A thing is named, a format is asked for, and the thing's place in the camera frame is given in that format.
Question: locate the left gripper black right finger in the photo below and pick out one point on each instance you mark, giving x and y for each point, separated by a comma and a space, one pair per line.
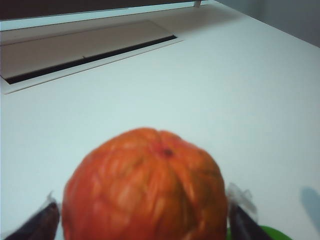
243, 225

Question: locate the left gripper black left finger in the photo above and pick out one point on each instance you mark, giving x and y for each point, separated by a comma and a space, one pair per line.
40, 225

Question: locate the green apple with stem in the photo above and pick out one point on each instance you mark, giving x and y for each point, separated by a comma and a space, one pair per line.
275, 233

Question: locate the wrinkled orange fruit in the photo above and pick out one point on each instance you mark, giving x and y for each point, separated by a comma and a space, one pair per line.
145, 187

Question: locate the white divider support foot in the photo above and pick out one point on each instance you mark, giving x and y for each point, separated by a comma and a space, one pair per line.
197, 3

